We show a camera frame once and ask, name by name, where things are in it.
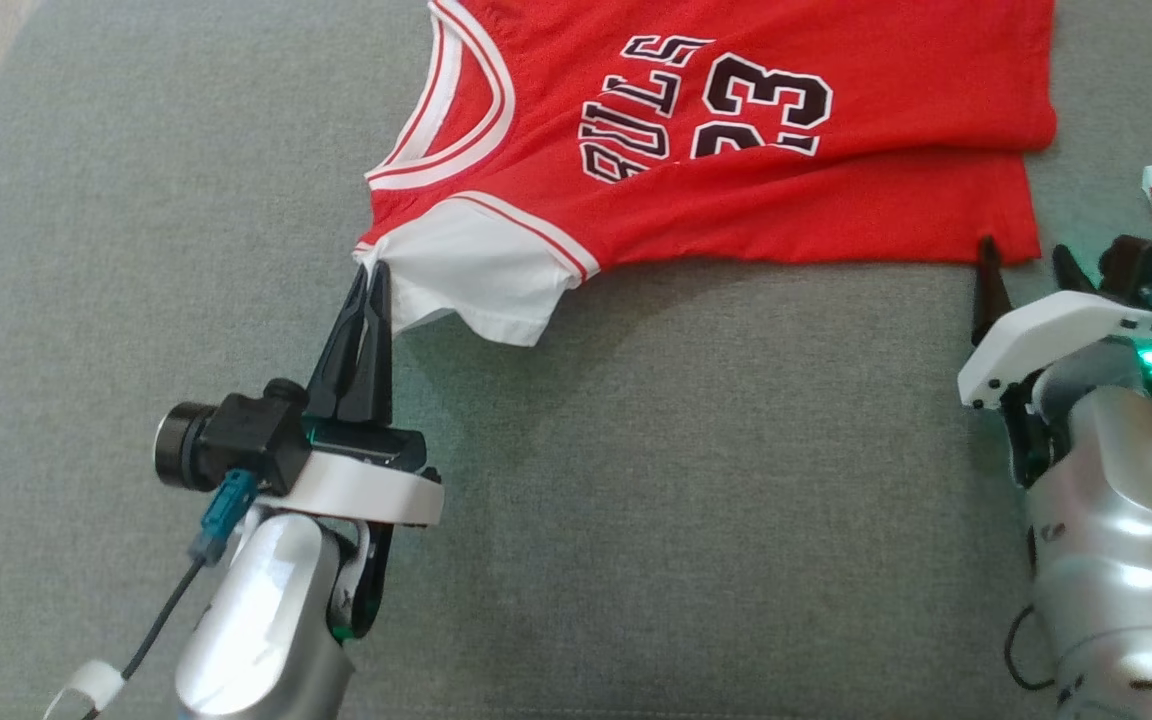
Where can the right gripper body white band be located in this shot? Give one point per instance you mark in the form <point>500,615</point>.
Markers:
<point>1056,330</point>

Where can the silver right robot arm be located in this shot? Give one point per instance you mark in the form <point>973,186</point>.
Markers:
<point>1116,520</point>

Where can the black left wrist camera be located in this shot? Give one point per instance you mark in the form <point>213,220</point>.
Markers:
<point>246,440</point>

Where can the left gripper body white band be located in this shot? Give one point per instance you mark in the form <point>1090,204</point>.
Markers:
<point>366,490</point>

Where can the red Bulls basketball jersey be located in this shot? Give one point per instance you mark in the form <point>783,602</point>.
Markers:
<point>736,190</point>

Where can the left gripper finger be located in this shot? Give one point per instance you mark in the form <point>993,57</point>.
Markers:
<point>336,375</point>
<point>378,370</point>

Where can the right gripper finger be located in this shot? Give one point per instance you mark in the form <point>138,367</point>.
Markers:
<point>1072,270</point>
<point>989,295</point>

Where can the grey sofa seat cushion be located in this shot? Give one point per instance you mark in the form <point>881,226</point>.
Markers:
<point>686,500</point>

